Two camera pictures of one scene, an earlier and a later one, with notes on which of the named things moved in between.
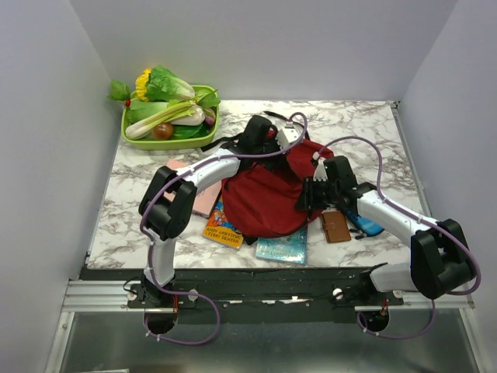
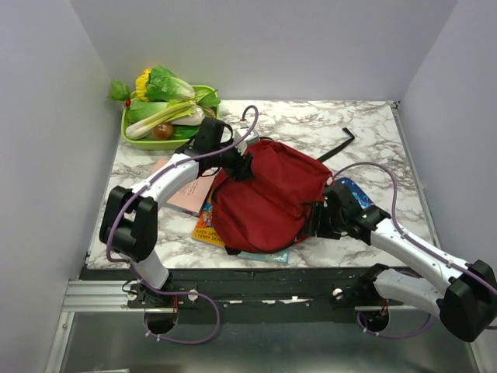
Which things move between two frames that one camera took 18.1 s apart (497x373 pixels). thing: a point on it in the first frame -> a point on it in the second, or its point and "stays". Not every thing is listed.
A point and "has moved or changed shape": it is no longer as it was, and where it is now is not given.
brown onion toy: [163, 131] stays
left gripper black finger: [279, 164] -> [245, 172]
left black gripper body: [269, 148] -> [230, 161]
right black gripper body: [333, 189] -> [334, 224]
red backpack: [262, 203] has moved or changed shape
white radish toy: [196, 118] stays
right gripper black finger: [314, 196] -> [317, 227]
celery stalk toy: [138, 129] stays
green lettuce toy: [165, 86] stays
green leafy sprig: [119, 91] stays
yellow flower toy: [140, 85] stays
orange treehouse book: [218, 229] -> [204, 230]
